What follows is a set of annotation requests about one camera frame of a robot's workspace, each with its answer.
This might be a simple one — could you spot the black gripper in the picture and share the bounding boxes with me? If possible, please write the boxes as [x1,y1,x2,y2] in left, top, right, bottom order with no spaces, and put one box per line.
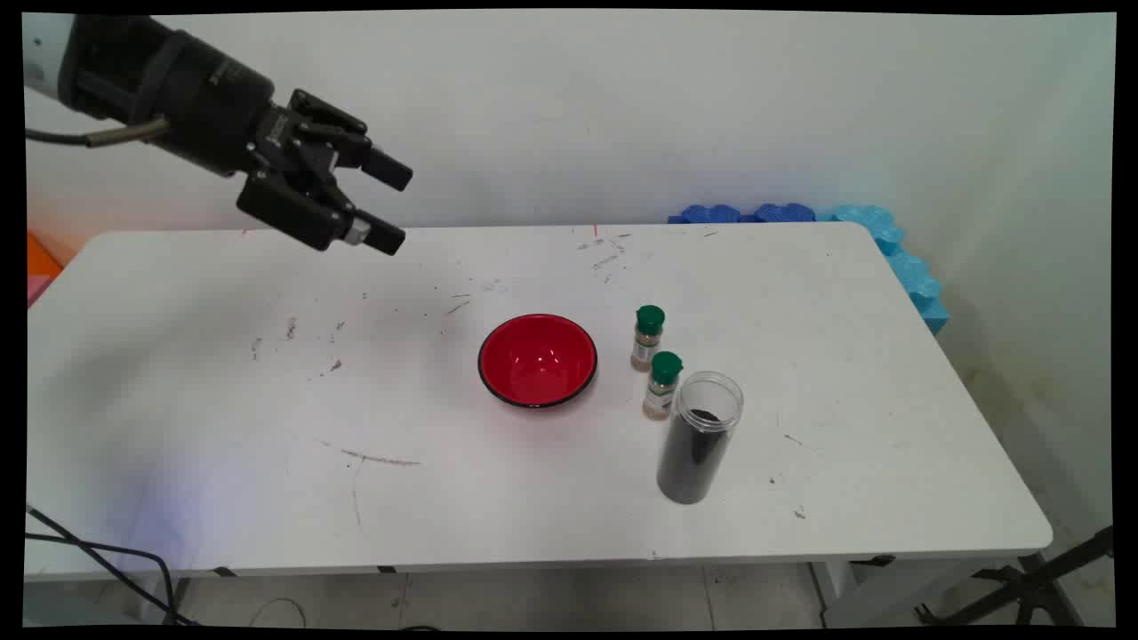
[60,13,415,258]

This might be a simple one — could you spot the clear plastic jar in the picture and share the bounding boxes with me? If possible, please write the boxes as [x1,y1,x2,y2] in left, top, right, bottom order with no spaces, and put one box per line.
[656,371,745,506]

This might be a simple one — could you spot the black grains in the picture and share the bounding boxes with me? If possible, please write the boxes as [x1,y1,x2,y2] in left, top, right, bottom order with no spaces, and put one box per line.
[657,407,735,506]

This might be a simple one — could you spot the orange box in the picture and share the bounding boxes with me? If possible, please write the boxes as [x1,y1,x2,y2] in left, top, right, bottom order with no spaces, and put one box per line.
[27,229,65,278]

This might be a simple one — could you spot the red bowl with black rim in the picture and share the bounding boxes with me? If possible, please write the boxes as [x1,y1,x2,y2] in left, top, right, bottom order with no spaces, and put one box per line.
[477,313,598,410]

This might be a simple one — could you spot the green capped spice bottle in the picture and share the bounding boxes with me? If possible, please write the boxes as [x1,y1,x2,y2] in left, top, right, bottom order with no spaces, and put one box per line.
[643,351,684,421]
[630,305,666,373]

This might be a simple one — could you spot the light blue foam mat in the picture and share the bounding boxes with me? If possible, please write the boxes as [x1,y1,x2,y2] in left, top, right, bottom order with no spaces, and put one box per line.
[816,204,950,337]

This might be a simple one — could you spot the white table leg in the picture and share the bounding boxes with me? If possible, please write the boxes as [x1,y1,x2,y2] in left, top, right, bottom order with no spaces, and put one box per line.
[807,553,1059,628]

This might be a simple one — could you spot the black tripod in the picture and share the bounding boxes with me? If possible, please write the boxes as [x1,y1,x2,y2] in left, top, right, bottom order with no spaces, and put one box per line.
[916,524,1115,628]

